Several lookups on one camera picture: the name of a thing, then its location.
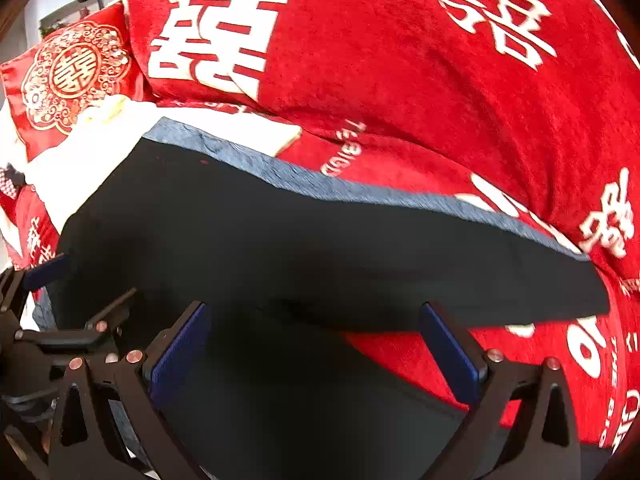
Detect black pants with grey waistband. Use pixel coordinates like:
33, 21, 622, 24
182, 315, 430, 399
49, 118, 610, 479

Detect white cloth sheet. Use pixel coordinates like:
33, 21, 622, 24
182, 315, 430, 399
1, 94, 302, 231

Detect red embroidered cushion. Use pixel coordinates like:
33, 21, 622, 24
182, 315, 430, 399
1, 2, 153, 160

